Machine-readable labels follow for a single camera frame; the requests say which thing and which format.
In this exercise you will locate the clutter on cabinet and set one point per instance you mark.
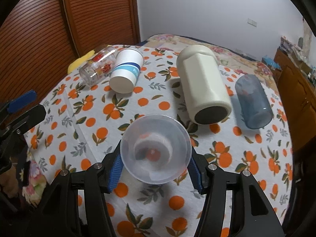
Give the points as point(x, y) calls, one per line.
point(300, 51)

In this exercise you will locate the clear glass cup red print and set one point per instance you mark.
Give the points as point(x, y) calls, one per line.
point(98, 66)

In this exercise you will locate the wooden louvered wardrobe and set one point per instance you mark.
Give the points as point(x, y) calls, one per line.
point(61, 29)

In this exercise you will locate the clear plastic cup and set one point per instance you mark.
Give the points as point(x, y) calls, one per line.
point(156, 149)

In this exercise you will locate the white wall socket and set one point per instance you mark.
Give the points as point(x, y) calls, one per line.
point(252, 22)

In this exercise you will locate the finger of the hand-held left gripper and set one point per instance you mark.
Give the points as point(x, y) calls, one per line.
point(27, 119)
point(21, 101)

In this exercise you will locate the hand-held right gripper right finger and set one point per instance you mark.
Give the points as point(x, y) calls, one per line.
point(195, 174)

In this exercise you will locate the blue translucent cup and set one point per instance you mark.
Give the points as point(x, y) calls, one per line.
point(252, 101)

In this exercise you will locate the yellow cloth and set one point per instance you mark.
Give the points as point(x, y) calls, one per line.
point(79, 61)

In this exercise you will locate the orange print tablecloth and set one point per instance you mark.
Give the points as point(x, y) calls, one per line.
point(158, 138)

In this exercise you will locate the floral blanket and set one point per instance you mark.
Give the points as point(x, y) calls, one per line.
point(222, 51)

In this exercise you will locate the cream ceramic cup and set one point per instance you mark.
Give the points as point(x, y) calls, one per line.
point(204, 84)

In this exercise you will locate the wooden cabinet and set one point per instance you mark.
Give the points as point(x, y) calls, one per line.
point(296, 98)

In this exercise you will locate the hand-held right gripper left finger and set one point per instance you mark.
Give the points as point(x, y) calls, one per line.
point(116, 171)

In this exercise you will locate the white paper cup blue stripes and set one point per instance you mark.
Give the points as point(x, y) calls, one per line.
point(126, 72)

